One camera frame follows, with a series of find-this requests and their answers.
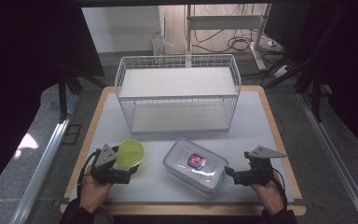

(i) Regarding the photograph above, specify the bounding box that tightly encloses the clear rectangular food container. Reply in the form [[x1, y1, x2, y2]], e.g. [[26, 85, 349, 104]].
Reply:
[[162, 137, 229, 196]]

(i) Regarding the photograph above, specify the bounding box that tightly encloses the left hand-held gripper cable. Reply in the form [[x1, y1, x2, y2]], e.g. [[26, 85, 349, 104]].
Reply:
[[76, 148, 103, 200]]

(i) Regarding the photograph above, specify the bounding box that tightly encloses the black floor grate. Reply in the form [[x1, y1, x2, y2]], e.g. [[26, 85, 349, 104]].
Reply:
[[61, 123, 83, 146]]

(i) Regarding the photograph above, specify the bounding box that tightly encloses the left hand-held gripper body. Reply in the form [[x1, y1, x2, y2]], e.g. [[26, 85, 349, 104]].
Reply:
[[89, 143, 134, 186]]

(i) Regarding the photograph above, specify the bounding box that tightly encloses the white table mat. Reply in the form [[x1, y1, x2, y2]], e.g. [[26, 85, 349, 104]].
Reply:
[[69, 91, 295, 203]]

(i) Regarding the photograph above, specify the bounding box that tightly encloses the person's right hand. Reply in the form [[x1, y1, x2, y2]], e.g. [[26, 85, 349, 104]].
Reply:
[[250, 172, 286, 217]]

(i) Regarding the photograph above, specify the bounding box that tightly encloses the dark curtain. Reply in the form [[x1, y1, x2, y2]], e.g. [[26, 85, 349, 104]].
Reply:
[[292, 0, 358, 161], [0, 0, 104, 202]]

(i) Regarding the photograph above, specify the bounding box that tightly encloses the green round plastic container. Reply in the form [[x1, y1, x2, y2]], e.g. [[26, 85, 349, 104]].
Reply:
[[115, 138, 145, 172]]

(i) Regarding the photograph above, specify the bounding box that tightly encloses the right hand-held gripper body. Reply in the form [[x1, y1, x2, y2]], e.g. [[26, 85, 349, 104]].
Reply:
[[233, 146, 287, 188]]

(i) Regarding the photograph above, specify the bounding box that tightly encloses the white wire rack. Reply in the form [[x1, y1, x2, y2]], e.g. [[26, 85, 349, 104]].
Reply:
[[114, 53, 242, 134]]

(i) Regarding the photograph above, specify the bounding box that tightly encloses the right hand-held gripper cable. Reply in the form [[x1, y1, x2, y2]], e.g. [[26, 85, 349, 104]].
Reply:
[[271, 168, 289, 210]]

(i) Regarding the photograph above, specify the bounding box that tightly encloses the clear plastic bottle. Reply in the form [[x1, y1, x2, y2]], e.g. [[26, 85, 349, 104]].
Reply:
[[150, 30, 166, 57]]

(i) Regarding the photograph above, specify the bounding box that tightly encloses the white metal desk frame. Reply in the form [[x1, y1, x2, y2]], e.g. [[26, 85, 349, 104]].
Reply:
[[184, 3, 272, 71]]

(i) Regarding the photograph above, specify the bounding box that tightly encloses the aluminium floor rail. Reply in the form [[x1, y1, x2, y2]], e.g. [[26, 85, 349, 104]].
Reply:
[[9, 93, 79, 224], [296, 92, 358, 224]]

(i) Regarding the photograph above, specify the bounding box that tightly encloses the white power strip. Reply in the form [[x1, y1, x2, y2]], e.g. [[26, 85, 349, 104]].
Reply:
[[272, 64, 292, 79]]

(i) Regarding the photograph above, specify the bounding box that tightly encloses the hand-held gripper cable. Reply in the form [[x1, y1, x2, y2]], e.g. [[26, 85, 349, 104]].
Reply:
[[271, 168, 289, 210], [76, 148, 103, 200]]

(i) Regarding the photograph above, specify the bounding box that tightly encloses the black metal stand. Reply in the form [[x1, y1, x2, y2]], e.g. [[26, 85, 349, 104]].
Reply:
[[57, 64, 84, 121], [310, 62, 324, 123]]

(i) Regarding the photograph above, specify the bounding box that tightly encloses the bundle of floor cables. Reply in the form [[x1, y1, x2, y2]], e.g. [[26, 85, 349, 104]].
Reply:
[[191, 28, 282, 54]]

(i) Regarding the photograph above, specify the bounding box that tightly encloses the person's left hand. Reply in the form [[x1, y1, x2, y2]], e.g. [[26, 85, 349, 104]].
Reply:
[[79, 163, 115, 216]]

